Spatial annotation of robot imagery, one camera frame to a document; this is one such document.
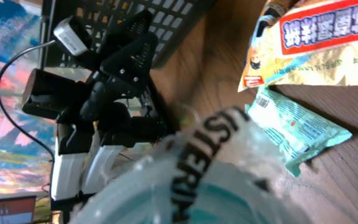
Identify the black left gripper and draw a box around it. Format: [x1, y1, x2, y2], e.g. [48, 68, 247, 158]
[79, 10, 158, 121]

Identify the grey plastic mesh basket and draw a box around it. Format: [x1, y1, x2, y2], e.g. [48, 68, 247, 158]
[40, 0, 215, 70]

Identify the blue mouthwash bottle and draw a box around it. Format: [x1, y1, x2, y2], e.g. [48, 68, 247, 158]
[70, 106, 310, 224]

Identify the yellow snack chip bag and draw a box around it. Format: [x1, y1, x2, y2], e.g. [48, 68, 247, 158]
[237, 0, 358, 91]

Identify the mint green wipes pack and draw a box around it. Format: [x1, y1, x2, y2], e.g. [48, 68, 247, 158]
[247, 86, 352, 177]

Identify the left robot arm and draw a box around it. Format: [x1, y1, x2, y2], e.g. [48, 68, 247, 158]
[22, 10, 174, 211]

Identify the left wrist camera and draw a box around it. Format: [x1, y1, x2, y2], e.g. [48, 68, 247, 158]
[53, 16, 92, 56]

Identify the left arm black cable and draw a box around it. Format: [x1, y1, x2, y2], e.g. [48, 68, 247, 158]
[0, 39, 57, 162]

